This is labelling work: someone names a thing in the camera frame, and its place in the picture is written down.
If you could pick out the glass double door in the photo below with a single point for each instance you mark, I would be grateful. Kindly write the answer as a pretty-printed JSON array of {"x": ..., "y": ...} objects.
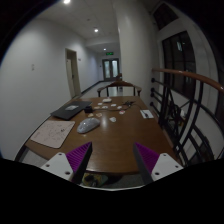
[{"x": 110, "y": 69}]

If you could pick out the small white paper scrap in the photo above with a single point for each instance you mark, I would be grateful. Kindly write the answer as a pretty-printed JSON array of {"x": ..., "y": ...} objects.
[{"x": 112, "y": 119}]

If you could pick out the grey computer mouse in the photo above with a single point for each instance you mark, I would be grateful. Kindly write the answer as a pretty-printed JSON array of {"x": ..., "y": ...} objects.
[{"x": 87, "y": 125}]

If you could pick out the white patterned mouse pad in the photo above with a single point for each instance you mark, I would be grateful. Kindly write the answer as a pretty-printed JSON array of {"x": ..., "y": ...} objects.
[{"x": 53, "y": 133}]

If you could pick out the wooden stair handrail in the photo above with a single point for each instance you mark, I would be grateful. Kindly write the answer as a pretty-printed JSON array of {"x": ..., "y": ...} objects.
[{"x": 195, "y": 76}]

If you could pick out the white notepad with pen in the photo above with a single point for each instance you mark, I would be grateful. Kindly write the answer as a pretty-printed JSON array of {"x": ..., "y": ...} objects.
[{"x": 146, "y": 114}]

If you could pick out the dark window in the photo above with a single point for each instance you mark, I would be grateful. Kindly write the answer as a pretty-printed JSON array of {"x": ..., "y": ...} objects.
[{"x": 179, "y": 55}]

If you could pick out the black closed laptop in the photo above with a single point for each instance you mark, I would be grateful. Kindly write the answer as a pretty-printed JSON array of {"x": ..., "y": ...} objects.
[{"x": 68, "y": 111}]

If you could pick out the wooden chair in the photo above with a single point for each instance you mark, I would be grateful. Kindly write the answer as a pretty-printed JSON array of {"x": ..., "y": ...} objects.
[{"x": 136, "y": 89}]

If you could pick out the white box on table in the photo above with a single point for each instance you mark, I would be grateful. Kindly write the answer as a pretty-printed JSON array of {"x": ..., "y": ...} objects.
[{"x": 107, "y": 100}]

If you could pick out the small black box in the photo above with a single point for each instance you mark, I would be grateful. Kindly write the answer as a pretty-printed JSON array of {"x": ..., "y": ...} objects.
[{"x": 88, "y": 109}]

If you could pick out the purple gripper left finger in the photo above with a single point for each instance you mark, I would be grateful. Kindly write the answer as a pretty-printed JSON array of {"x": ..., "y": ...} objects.
[{"x": 70, "y": 166}]

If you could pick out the open side door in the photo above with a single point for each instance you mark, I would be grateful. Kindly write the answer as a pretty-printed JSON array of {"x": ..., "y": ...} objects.
[{"x": 72, "y": 73}]

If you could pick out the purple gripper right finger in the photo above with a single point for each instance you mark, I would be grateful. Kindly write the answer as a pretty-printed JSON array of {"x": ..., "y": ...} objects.
[{"x": 153, "y": 166}]

